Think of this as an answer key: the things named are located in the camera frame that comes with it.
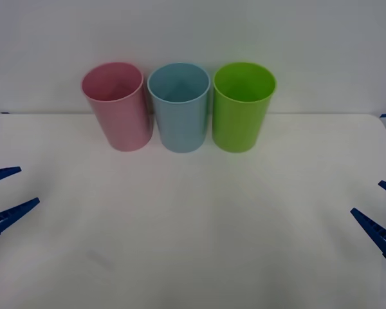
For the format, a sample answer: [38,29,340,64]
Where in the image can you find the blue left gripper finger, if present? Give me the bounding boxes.
[0,197,41,245]
[0,166,22,187]

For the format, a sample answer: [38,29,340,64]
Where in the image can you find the pink plastic waste bin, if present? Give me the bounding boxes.
[80,61,154,153]

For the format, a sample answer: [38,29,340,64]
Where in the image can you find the green plastic waste bin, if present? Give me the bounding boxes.
[212,61,277,153]

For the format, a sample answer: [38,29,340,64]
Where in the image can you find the pale blue plastic waste bin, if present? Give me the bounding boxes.
[147,62,211,153]

